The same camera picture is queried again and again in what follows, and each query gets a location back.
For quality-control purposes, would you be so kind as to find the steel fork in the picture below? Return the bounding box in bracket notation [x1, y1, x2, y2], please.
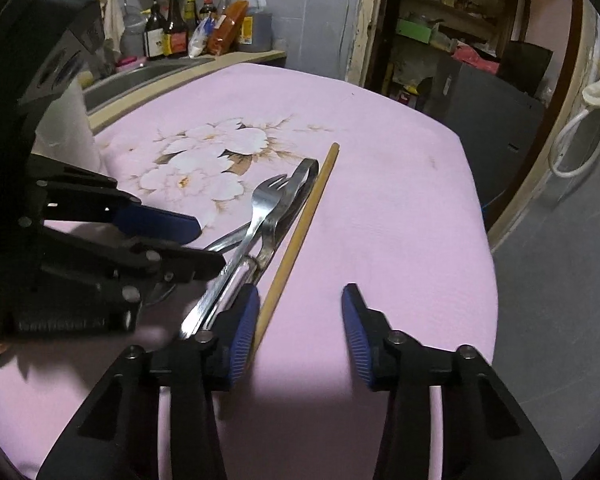
[180, 174, 288, 339]

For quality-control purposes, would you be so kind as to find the steel peeler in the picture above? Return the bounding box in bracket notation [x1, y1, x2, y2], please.
[201, 158, 318, 330]

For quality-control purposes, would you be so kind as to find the long wooden spatula handle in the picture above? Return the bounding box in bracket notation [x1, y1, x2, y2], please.
[249, 143, 340, 362]

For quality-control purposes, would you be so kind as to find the white utensil holder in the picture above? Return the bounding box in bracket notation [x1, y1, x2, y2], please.
[32, 78, 107, 174]

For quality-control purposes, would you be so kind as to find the steel sink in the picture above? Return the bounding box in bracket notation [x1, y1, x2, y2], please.
[83, 58, 212, 115]

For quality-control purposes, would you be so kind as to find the pink soap dish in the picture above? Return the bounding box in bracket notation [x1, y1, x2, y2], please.
[116, 56, 147, 73]

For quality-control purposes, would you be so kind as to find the dark wine bottle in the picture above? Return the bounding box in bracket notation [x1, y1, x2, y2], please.
[143, 0, 166, 61]

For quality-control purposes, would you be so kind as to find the dark soy sauce bottle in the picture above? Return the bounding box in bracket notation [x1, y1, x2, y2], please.
[163, 0, 188, 58]

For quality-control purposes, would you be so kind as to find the pink floral cloth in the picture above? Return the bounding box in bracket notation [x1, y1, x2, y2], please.
[0, 63, 500, 480]

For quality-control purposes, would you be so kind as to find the small white packet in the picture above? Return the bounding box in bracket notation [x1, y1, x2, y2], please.
[187, 15, 214, 58]

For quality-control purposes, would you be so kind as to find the red-capped sauce bottle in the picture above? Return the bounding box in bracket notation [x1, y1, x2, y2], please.
[199, 0, 218, 21]

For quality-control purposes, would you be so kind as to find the orange spice bag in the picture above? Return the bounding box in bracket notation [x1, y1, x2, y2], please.
[207, 0, 249, 56]

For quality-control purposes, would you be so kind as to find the yellow-capped bottle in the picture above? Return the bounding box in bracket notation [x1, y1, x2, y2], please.
[218, 0, 230, 16]

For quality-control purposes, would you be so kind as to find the plastic oil jug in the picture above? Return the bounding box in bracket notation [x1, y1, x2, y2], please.
[237, 0, 273, 53]

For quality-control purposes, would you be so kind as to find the dark cabinet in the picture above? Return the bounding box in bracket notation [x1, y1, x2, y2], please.
[424, 58, 545, 205]

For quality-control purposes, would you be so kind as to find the red cloth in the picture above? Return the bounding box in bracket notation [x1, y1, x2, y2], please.
[452, 44, 500, 75]

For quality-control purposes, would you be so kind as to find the white hose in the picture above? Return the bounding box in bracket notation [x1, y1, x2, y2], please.
[548, 104, 600, 179]

